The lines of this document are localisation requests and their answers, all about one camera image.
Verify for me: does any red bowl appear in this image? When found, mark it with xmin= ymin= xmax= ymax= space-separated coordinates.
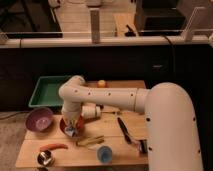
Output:
xmin=60 ymin=116 xmax=84 ymax=137

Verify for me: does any white towel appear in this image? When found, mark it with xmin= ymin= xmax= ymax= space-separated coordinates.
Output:
xmin=64 ymin=126 xmax=76 ymax=137

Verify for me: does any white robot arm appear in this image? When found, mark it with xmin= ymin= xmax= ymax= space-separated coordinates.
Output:
xmin=58 ymin=75 xmax=204 ymax=171

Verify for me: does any purple bowl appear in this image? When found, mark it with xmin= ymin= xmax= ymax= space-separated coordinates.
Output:
xmin=25 ymin=107 xmax=53 ymax=132

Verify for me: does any orange yellow fruit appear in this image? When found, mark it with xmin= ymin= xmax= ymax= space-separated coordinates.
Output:
xmin=97 ymin=80 xmax=106 ymax=88

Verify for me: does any wooden board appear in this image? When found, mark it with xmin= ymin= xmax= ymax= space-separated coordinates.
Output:
xmin=15 ymin=79 xmax=149 ymax=169

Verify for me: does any black tool on counter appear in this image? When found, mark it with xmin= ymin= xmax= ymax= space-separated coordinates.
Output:
xmin=125 ymin=25 xmax=136 ymax=37

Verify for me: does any green plastic tray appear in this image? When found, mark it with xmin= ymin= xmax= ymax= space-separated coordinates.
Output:
xmin=28 ymin=75 xmax=70 ymax=108

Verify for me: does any blue cup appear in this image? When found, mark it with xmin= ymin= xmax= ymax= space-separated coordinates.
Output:
xmin=97 ymin=146 xmax=113 ymax=163

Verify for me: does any orange carrot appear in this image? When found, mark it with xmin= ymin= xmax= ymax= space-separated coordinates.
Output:
xmin=39 ymin=143 xmax=68 ymax=151

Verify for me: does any black box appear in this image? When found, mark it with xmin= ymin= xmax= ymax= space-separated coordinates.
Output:
xmin=134 ymin=0 xmax=185 ymax=31

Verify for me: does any black handled spatula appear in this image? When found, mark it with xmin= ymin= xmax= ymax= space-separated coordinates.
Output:
xmin=117 ymin=117 xmax=147 ymax=154

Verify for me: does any white vertical post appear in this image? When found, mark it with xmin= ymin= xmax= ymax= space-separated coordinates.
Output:
xmin=90 ymin=8 xmax=100 ymax=44

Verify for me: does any white angled bracket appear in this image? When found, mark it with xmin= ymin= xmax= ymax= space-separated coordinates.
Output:
xmin=181 ymin=6 xmax=205 ymax=42

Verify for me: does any white horizontal rail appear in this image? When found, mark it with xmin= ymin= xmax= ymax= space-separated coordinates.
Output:
xmin=0 ymin=35 xmax=213 ymax=49

